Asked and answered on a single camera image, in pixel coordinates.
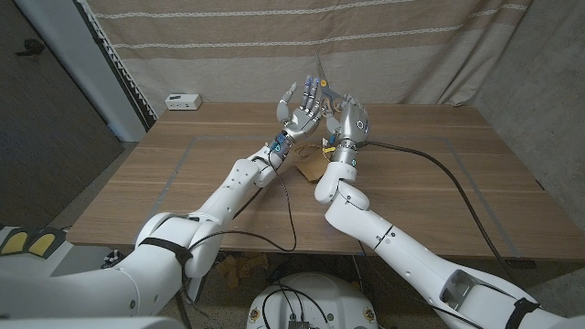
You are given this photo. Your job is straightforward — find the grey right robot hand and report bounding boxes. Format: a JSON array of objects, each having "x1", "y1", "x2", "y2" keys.
[{"x1": 324, "y1": 94, "x2": 369, "y2": 166}]

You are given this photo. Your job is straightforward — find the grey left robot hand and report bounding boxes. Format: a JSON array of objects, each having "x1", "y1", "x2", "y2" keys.
[{"x1": 276, "y1": 75, "x2": 324, "y2": 144}]

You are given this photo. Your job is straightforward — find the grey scissors with tan handles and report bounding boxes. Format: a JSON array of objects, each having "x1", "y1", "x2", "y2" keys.
[{"x1": 313, "y1": 48, "x2": 349, "y2": 121}]

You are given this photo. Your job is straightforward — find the brown paper bag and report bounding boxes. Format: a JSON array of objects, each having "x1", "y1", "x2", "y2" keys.
[{"x1": 292, "y1": 144, "x2": 331, "y2": 183}]

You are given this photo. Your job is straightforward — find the beige striped curtain backdrop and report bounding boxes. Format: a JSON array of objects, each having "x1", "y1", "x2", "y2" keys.
[{"x1": 84, "y1": 0, "x2": 534, "y2": 118}]

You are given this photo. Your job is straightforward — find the white power strip box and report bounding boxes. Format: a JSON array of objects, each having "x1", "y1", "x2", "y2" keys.
[{"x1": 165, "y1": 93, "x2": 204, "y2": 111}]

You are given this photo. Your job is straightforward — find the grey tape outline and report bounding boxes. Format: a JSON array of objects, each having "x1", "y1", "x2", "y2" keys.
[{"x1": 132, "y1": 134, "x2": 522, "y2": 260}]

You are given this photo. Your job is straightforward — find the brown cardboard scraps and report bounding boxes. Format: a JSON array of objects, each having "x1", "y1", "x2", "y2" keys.
[{"x1": 222, "y1": 253, "x2": 271, "y2": 290}]

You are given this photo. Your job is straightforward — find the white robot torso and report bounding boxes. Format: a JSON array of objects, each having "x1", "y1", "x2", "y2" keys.
[{"x1": 246, "y1": 272, "x2": 379, "y2": 329}]

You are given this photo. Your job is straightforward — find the black triangle-patterned trim strip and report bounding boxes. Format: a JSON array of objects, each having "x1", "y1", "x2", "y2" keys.
[{"x1": 75, "y1": 0, "x2": 159, "y2": 132}]

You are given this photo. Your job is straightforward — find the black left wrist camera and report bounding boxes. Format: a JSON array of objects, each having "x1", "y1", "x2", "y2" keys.
[{"x1": 268, "y1": 134, "x2": 288, "y2": 155}]

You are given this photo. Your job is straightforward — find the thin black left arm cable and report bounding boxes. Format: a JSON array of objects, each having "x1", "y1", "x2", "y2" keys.
[{"x1": 186, "y1": 154, "x2": 298, "y2": 253}]

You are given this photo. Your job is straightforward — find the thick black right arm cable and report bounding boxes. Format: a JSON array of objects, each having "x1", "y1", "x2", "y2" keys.
[{"x1": 364, "y1": 140, "x2": 513, "y2": 271}]

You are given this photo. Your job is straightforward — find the dark door handle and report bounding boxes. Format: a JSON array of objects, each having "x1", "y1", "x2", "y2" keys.
[{"x1": 16, "y1": 38, "x2": 47, "y2": 58}]

